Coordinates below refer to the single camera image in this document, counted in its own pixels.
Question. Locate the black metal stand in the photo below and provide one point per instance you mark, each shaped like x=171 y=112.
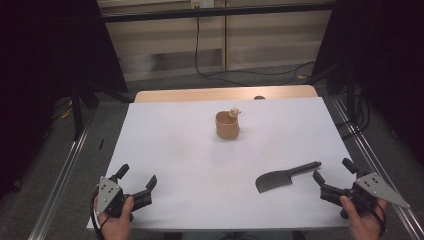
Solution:
x=78 y=113

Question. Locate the person's right hand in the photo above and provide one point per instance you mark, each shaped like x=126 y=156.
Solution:
x=361 y=223

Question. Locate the white sheet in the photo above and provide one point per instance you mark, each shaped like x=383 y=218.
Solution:
x=206 y=166

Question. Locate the brown cup with small figure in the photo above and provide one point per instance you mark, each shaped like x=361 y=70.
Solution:
x=227 y=126

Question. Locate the metal floor rail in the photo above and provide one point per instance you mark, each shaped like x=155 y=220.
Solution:
x=376 y=156
x=56 y=186

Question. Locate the black horizontal bar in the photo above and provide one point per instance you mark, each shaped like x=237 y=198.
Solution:
x=216 y=11

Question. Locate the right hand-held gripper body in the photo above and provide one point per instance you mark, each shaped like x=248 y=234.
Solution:
x=373 y=188

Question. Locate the wooden table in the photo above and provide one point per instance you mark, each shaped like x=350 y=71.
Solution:
x=200 y=94

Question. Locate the small black floor object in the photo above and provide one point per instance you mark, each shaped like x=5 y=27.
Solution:
x=101 y=144

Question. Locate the black cleaver knife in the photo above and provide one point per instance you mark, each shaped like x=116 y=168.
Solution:
x=276 y=180

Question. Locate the white wall socket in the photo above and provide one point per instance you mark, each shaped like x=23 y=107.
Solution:
x=202 y=3

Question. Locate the black curtain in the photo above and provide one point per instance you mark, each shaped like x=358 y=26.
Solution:
x=386 y=60
x=43 y=66

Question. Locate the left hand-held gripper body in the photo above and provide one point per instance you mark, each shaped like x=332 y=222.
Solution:
x=108 y=195

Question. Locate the person's left hand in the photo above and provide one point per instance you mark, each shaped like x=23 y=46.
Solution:
x=116 y=223

